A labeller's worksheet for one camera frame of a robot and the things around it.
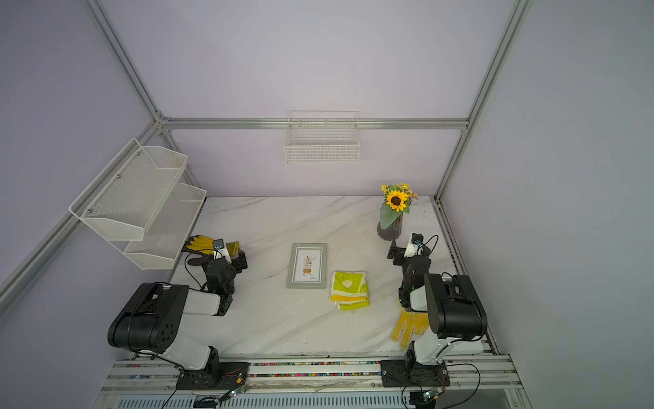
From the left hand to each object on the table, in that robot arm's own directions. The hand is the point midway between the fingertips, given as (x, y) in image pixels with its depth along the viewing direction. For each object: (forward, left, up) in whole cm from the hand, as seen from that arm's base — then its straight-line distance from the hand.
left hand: (226, 254), depth 93 cm
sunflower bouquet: (+11, -63, +19) cm, 67 cm away
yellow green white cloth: (-12, -46, -4) cm, 48 cm away
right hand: (+3, -68, +3) cm, 68 cm away
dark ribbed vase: (+13, -65, -3) cm, 66 cm away
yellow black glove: (+8, +14, -4) cm, 17 cm away
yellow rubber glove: (-22, -67, -6) cm, 71 cm away
